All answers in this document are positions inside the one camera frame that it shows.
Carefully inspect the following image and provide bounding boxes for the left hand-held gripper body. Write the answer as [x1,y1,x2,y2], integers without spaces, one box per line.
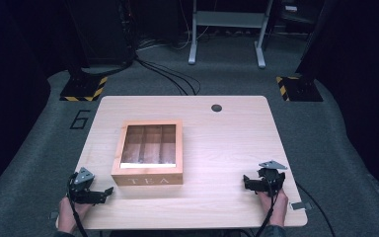
[67,167,108,205]

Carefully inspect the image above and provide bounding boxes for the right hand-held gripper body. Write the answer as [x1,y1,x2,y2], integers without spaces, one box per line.
[255,160,289,198]

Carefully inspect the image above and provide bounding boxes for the wooden tea box glass lid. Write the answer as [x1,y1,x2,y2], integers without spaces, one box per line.
[111,119,184,187]

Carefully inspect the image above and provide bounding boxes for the person's left hand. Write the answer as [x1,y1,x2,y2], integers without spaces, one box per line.
[56,196,94,235]

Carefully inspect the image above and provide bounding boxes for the person's right hand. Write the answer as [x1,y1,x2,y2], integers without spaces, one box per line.
[256,189,289,228]

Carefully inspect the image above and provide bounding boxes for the striped black stand base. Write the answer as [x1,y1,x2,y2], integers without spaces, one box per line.
[59,75,109,103]
[274,75,325,103]

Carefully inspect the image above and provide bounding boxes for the black equipment cabinet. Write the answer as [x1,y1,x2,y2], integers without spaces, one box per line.
[66,0,136,68]

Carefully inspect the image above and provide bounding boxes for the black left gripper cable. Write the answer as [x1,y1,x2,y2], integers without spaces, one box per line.
[66,174,89,237]

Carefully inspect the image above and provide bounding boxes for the thin black floor cable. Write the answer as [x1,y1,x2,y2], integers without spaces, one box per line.
[295,182,338,237]

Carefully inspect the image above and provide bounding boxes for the black floor cable bundle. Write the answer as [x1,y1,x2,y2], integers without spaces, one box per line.
[133,54,202,97]

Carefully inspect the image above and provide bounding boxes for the white metal desk frame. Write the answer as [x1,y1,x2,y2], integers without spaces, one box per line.
[188,0,274,69]

